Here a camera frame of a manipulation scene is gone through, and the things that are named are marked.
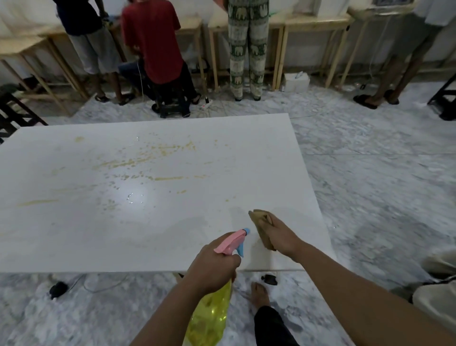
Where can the person's right hand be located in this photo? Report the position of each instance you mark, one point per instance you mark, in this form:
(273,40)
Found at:
(283,237)

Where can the person's black trouser leg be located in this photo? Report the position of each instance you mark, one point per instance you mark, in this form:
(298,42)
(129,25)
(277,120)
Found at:
(272,328)

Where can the white box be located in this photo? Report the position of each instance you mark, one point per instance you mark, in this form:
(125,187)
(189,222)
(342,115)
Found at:
(296,82)

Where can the black slatted chair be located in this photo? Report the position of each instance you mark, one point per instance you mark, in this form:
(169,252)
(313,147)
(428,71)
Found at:
(16,114)

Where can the black power adapter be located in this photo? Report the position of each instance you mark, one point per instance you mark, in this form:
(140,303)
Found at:
(58,289)

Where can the beige fabric bundle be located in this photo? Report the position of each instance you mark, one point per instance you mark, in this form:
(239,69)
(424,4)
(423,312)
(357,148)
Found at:
(436,296)

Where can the person's bare foot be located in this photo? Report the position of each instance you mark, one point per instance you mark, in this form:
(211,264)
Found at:
(260,294)

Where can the black stool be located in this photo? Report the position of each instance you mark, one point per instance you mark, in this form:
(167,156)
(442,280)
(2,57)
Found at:
(172,103)

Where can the person's left fingers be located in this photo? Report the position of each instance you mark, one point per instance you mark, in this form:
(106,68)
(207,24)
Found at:
(231,264)

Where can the wooden table with rounded top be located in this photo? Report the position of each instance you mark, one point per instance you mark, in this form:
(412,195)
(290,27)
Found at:
(377,12)

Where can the person's right fingers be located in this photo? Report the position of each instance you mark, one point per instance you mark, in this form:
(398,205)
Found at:
(268,228)

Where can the light wooden table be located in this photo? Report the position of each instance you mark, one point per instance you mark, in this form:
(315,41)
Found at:
(190,26)
(313,23)
(21,44)
(219,25)

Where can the brown cleaning cloth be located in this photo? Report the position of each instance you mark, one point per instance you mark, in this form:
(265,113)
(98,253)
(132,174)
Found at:
(262,222)

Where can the person's left forearm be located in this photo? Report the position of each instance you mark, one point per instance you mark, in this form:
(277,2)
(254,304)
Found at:
(167,313)

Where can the yellow spray bottle pink trigger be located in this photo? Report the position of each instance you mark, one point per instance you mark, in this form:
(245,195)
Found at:
(210,317)

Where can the small black object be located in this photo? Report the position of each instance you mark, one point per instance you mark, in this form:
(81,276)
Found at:
(269,280)

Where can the person's left hand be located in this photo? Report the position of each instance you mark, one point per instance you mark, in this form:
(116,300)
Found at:
(208,269)

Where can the white power strip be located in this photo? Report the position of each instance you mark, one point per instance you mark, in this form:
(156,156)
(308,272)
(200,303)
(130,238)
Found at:
(207,103)

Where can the person's right forearm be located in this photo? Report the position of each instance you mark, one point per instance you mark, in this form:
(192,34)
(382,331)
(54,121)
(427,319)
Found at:
(356,296)

